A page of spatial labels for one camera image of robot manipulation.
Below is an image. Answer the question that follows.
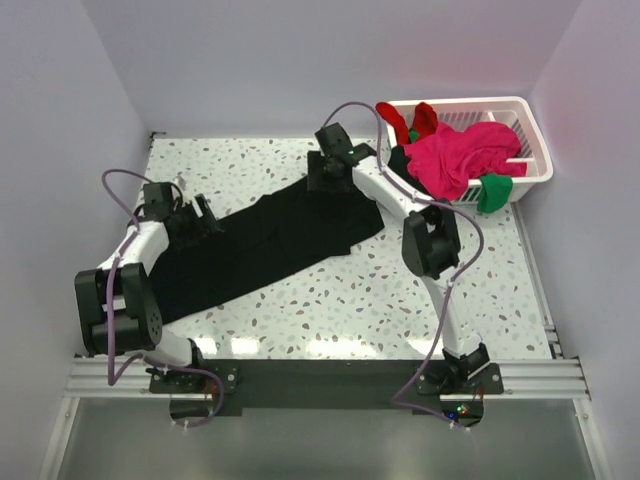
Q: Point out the black t-shirt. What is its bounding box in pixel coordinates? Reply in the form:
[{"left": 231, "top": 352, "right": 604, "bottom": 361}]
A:
[{"left": 150, "top": 179, "right": 384, "bottom": 324}]

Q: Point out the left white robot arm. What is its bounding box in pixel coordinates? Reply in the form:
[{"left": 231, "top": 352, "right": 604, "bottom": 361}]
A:
[{"left": 74, "top": 190, "right": 222, "bottom": 393}]

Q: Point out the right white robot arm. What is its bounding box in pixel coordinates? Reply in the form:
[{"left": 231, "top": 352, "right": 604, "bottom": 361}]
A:
[{"left": 307, "top": 143, "right": 491, "bottom": 393}]

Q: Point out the red garment in basket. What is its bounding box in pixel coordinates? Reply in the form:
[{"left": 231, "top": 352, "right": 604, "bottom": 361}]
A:
[{"left": 375, "top": 101, "right": 439, "bottom": 146}]

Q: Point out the pink t-shirt in basket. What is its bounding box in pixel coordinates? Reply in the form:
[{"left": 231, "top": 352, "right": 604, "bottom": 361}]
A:
[{"left": 403, "top": 121, "right": 527, "bottom": 203}]

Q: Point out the green garment in basket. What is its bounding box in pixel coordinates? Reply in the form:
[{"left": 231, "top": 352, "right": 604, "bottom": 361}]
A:
[{"left": 405, "top": 127, "right": 514, "bottom": 214}]

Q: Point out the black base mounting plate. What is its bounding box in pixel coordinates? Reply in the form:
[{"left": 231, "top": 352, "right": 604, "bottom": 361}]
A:
[{"left": 149, "top": 357, "right": 504, "bottom": 417}]

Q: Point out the white plastic laundry basket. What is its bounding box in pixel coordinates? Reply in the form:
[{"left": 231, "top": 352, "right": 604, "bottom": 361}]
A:
[{"left": 384, "top": 96, "right": 554, "bottom": 204}]

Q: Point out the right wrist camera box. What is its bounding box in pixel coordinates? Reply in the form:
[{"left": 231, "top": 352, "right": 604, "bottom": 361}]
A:
[{"left": 315, "top": 123, "right": 353, "bottom": 157}]

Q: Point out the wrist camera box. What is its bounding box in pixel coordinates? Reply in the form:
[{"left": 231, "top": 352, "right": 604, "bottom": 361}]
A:
[
  {"left": 315, "top": 123, "right": 353, "bottom": 157},
  {"left": 142, "top": 182, "right": 184, "bottom": 220}
]

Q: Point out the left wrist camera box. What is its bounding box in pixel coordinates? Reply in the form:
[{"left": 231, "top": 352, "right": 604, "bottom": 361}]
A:
[{"left": 142, "top": 182, "right": 184, "bottom": 220}]

